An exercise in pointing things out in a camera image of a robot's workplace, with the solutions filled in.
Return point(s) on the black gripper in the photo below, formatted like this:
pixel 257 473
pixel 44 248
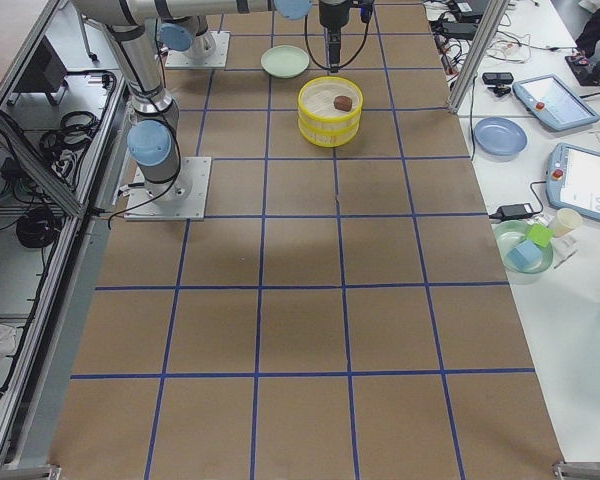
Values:
pixel 333 13

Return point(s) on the brown bun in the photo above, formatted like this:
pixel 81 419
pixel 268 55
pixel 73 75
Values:
pixel 343 103

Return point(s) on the yellow top steamer layer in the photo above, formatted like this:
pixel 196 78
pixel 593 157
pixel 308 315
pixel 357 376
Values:
pixel 315 103

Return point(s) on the yellow steamer layer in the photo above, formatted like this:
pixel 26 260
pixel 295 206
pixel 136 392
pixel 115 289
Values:
pixel 327 139
pixel 315 103

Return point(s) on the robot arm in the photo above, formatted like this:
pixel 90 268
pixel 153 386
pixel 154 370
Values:
pixel 123 24
pixel 188 35

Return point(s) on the yellow bottom steamer layer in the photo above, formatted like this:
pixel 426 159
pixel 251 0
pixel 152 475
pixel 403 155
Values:
pixel 327 139

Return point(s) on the light green plate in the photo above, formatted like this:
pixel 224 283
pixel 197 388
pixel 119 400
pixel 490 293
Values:
pixel 284 61

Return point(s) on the black webcam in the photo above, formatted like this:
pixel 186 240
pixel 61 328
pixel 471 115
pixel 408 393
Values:
pixel 499 83

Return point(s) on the blue plate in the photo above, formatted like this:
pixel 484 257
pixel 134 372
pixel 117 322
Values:
pixel 500 136

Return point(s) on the left teach pendant tablet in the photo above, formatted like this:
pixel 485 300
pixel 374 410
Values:
pixel 553 103

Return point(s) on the teach pendant tablet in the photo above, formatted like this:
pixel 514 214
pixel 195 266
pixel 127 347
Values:
pixel 553 103
pixel 573 179

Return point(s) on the black power adapter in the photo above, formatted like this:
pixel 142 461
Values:
pixel 518 211

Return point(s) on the green bowl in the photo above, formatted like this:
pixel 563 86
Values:
pixel 508 234

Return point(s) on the right teach pendant tablet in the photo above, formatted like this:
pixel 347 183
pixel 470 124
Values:
pixel 573 179

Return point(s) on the green foam block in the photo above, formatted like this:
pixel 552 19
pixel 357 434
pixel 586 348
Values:
pixel 540 235

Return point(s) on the blue foam block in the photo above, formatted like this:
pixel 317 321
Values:
pixel 525 256

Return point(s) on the paper cup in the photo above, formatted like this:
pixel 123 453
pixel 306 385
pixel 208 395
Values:
pixel 565 221

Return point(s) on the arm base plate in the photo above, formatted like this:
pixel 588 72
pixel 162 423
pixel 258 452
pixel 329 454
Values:
pixel 185 199
pixel 218 60

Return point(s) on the aluminium frame post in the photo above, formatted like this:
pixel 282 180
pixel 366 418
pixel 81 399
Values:
pixel 482 38

